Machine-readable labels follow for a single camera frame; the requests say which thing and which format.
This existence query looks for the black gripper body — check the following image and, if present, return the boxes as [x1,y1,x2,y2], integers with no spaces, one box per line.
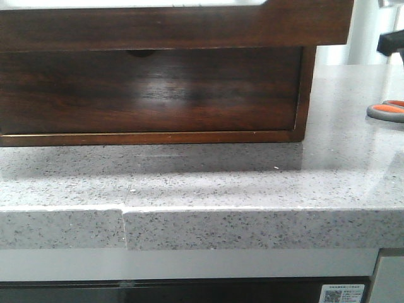
[377,30,404,57]

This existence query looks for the grey orange scissors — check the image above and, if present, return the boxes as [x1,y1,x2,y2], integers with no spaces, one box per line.
[367,100,403,123]

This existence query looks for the dark wooden drawer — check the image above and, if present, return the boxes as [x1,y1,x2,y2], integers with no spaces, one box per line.
[1,1,354,52]

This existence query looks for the dark wooden drawer cabinet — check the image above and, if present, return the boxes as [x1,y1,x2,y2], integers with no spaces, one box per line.
[1,47,315,146]

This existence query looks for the grey cabinet side panel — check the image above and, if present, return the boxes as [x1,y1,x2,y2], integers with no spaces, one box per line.
[368,249,403,303]

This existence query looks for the white QR code sticker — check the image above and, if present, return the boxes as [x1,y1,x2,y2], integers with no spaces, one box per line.
[319,284,365,303]

